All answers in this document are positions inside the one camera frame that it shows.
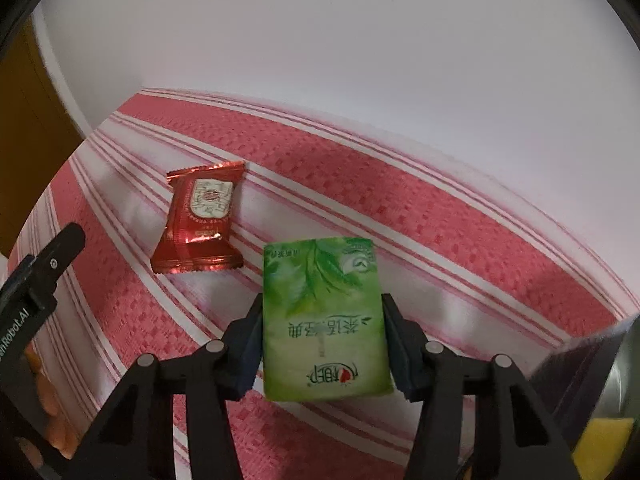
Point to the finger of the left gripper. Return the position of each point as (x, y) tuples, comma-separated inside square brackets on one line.
[(57, 252)]

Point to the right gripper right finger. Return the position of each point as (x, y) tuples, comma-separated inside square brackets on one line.
[(479, 419)]

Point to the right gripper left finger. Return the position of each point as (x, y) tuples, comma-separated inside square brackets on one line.
[(132, 436)]

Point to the yellow green sponge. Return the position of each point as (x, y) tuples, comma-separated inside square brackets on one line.
[(601, 445)]

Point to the round metal tin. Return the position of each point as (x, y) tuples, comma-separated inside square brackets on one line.
[(595, 376)]

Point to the red snack packet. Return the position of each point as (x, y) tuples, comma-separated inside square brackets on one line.
[(196, 236)]

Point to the green tissue pack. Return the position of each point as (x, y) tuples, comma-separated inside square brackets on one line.
[(324, 331)]

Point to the person's left hand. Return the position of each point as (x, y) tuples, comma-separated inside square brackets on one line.
[(36, 398)]

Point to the brown wooden door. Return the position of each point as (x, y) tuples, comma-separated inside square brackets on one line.
[(37, 134)]

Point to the red white striped bedspread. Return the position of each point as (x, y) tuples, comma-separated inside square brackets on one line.
[(472, 274)]

